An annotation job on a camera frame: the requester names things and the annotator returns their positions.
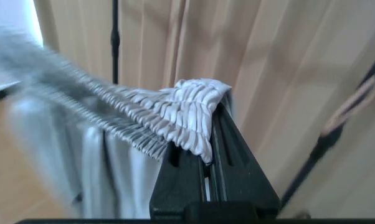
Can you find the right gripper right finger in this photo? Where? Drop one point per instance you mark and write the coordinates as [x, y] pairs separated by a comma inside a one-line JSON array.
[[237, 174]]

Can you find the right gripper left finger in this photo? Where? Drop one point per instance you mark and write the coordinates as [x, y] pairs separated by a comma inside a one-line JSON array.
[[178, 186]]

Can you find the pale grey shorts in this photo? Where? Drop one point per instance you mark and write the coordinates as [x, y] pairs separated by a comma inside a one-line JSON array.
[[187, 115]]

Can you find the black clothes rack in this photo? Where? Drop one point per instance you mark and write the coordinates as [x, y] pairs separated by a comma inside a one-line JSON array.
[[115, 40]]

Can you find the beige curtain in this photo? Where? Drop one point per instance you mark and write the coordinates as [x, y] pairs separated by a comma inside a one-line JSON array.
[[268, 62]]

